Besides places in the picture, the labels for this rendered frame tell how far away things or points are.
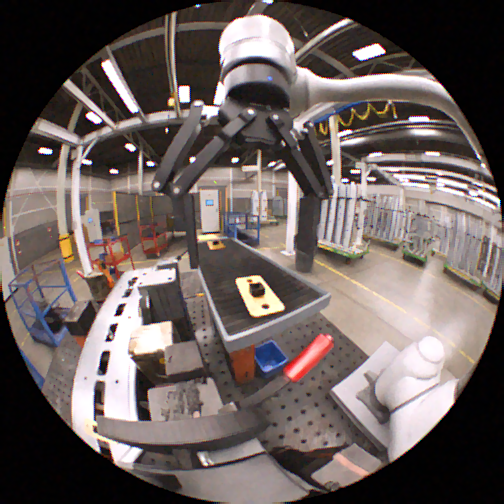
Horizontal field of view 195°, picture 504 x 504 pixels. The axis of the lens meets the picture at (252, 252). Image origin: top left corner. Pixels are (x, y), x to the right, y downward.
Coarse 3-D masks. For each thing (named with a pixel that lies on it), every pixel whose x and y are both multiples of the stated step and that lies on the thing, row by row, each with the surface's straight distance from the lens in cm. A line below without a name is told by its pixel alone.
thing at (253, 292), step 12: (252, 276) 22; (240, 288) 19; (252, 288) 18; (264, 288) 18; (252, 300) 17; (264, 300) 17; (276, 300) 17; (252, 312) 16; (264, 312) 16; (276, 312) 16
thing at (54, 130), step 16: (144, 32) 254; (160, 32) 242; (176, 32) 238; (112, 48) 264; (336, 64) 275; (432, 80) 295; (160, 112) 394; (320, 112) 358; (32, 128) 398; (48, 128) 429; (128, 128) 419; (80, 144) 489
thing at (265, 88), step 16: (256, 64) 19; (224, 80) 21; (240, 80) 18; (256, 80) 17; (272, 80) 18; (224, 96) 18; (240, 96) 18; (256, 96) 18; (272, 96) 18; (288, 96) 19; (224, 112) 17; (240, 112) 17; (272, 112) 18; (288, 112) 20; (256, 128) 16; (272, 128) 17; (288, 128) 18; (240, 144) 17; (256, 144) 17; (272, 144) 17
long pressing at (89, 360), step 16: (128, 272) 82; (144, 272) 76; (128, 288) 66; (112, 304) 59; (128, 304) 55; (96, 320) 56; (112, 320) 51; (128, 320) 48; (96, 336) 49; (128, 336) 43; (96, 352) 45; (112, 352) 42; (80, 368) 46; (96, 368) 42; (112, 368) 39; (128, 368) 37; (80, 384) 43; (112, 384) 37; (128, 384) 35; (80, 400) 42; (112, 400) 36; (128, 400) 34; (80, 416) 41; (112, 416) 35; (128, 416) 33; (80, 432) 41; (96, 448) 38; (112, 448) 35; (128, 448) 33
